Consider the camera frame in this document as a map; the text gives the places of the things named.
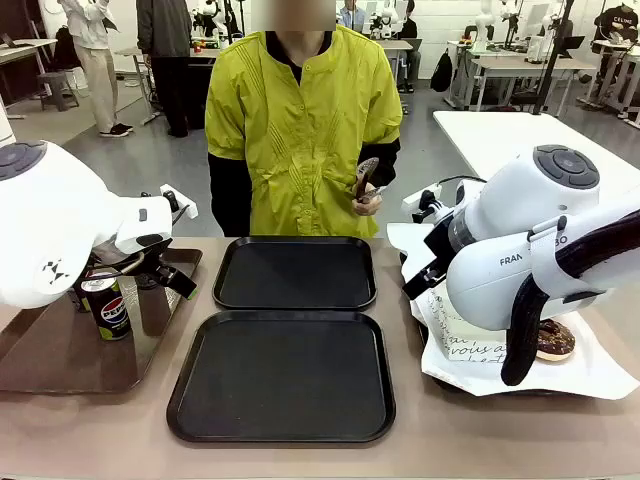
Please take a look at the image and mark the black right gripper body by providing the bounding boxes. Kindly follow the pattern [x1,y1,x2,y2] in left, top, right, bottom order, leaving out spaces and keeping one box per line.
[423,219,457,275]

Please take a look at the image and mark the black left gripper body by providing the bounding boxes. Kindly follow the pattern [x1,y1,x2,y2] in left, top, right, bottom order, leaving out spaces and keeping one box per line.
[130,248,177,290]

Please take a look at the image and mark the dark serving tongs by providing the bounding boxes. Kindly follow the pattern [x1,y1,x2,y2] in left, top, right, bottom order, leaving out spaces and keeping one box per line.
[353,156,389,204]

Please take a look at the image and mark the person's left forearm black sleeve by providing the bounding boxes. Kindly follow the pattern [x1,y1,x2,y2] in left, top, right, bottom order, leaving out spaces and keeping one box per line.
[368,137,402,192]

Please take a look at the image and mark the person's right forearm black sleeve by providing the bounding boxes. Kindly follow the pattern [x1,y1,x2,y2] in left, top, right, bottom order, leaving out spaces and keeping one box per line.
[207,150,253,238]

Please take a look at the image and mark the person's left hand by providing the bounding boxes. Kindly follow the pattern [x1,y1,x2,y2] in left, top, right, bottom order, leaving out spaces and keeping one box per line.
[351,184,386,218]

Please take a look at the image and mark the white script paper box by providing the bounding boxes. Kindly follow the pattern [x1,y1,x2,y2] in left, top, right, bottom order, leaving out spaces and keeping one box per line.
[426,288,455,327]
[439,317,508,364]

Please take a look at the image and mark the small black plastic tray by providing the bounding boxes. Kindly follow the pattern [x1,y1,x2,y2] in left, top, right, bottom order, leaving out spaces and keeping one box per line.
[211,235,378,312]

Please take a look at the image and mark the white side table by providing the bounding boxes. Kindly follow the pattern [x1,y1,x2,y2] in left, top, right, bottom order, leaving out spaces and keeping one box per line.
[431,109,640,181]

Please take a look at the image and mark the brown plastic tray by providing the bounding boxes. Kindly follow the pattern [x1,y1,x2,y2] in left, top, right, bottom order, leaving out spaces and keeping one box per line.
[0,247,204,396]

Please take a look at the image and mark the large black plastic tray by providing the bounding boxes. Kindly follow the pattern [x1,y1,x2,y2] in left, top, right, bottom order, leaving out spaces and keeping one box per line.
[165,309,398,446]

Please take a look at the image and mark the chocolate sprinkled donut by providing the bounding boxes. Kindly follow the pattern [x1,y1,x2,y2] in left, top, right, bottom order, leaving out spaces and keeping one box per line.
[533,318,578,363]

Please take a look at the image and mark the black backpack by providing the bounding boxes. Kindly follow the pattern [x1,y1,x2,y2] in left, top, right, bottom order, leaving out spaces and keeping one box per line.
[430,48,454,94]

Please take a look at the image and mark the person in yellow jacket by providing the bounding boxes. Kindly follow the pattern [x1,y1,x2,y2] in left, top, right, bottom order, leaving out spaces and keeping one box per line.
[204,23,404,239]

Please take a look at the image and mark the white paper liner sheet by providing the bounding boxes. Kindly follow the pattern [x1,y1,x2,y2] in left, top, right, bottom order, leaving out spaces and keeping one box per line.
[386,221,640,401]

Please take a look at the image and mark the grey background desk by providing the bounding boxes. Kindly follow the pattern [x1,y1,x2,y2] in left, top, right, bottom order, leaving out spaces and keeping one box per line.
[468,55,599,112]

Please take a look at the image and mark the grey stool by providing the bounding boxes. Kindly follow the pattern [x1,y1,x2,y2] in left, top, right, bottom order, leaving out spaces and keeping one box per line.
[36,70,81,113]

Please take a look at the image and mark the seated person in black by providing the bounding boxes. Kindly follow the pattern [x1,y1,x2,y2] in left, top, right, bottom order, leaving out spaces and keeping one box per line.
[397,0,424,94]

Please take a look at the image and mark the bystander in beige trousers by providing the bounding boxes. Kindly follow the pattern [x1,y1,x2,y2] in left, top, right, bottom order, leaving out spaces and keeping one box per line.
[58,0,135,139]

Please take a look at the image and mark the bystander in dark clothes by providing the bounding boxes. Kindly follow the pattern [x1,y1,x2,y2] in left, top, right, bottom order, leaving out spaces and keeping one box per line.
[134,0,193,139]

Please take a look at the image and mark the black tripod pole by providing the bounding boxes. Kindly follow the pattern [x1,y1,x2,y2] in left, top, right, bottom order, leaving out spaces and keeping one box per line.
[535,0,575,117]

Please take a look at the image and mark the person in black printed shirt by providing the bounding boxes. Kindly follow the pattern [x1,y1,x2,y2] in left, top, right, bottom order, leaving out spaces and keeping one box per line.
[593,1,640,52]

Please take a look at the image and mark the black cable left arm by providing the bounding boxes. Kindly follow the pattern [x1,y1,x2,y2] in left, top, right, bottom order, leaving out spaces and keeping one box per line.
[84,249,147,280]

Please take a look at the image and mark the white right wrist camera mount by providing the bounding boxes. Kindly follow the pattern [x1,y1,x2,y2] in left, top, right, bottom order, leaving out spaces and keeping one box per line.
[401,182,442,224]

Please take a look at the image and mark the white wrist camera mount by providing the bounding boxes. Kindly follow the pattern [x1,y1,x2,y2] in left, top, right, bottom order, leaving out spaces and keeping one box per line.
[401,182,442,224]
[159,184,199,222]

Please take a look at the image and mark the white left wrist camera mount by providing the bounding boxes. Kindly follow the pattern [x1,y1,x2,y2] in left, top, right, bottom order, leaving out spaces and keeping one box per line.
[159,184,199,222]

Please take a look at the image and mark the black cable sleeve right arm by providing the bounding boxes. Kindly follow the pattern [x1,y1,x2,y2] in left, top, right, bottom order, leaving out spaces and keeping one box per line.
[500,209,640,388]

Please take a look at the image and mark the white cylindrical pedestal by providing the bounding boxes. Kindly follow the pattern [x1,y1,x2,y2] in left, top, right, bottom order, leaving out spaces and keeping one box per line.
[0,93,15,146]

